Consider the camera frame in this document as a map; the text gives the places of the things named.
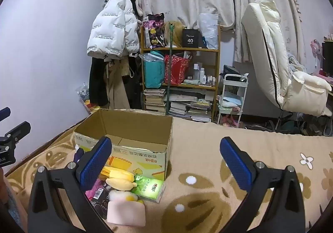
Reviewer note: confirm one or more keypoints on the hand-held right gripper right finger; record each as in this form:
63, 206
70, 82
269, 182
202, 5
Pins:
236, 165

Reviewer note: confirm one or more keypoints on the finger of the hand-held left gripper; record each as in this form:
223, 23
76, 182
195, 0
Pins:
5, 113
19, 130

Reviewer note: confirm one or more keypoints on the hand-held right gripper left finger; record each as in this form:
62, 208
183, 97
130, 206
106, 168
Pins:
96, 162

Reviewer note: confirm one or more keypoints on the black face mask packet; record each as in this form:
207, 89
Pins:
100, 204

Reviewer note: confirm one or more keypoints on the pink soft block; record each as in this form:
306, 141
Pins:
126, 213

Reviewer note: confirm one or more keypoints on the cardboard box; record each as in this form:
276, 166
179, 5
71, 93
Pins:
145, 129

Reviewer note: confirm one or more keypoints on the person's left forearm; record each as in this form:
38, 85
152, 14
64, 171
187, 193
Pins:
13, 196

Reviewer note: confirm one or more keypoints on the purple soft toy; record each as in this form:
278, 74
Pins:
78, 155

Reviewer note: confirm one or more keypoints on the beige flower-patterned blanket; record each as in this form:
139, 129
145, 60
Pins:
208, 149

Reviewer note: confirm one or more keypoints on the green tissue packet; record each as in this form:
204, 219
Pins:
149, 188

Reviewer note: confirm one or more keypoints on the pile of bags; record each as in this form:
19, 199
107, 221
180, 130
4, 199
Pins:
85, 97

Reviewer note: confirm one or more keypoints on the messy pile of books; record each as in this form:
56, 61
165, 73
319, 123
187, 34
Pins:
190, 109

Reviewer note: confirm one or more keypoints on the white trolley cart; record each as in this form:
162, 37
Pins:
235, 89

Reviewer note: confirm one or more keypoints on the beige trench coat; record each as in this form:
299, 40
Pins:
117, 87

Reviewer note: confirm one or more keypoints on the black long coat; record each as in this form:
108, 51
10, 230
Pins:
97, 82

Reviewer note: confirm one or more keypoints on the neat stack of books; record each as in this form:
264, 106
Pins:
154, 100

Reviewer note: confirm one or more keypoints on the black hanging clothes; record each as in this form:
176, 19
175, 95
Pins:
135, 82

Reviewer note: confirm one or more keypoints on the group of cosmetic bottles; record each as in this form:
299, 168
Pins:
204, 75

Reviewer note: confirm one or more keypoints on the wooden shelf unit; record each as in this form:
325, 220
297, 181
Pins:
217, 66

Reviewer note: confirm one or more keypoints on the white recliner chair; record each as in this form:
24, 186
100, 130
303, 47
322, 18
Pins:
273, 66

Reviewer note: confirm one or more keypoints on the teal shopping bag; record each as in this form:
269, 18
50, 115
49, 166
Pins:
153, 71

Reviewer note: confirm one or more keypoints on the red shopping bag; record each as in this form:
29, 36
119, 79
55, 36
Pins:
178, 69

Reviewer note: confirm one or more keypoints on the grey-blue throw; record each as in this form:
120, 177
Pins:
295, 62

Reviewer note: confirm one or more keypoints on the green pole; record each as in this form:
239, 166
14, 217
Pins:
170, 66

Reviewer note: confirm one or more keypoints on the black gift box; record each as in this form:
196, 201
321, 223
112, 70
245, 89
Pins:
191, 39

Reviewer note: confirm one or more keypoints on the clear plastic bag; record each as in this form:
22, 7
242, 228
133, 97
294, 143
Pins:
209, 31

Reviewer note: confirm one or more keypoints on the pink desk fan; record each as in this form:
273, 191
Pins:
315, 49

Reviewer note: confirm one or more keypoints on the white puffer jacket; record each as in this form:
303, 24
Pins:
111, 22

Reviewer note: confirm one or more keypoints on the blond wig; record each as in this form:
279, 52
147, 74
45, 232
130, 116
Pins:
178, 34

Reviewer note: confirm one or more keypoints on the printed cartoon tote bag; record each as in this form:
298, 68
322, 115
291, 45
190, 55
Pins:
153, 30

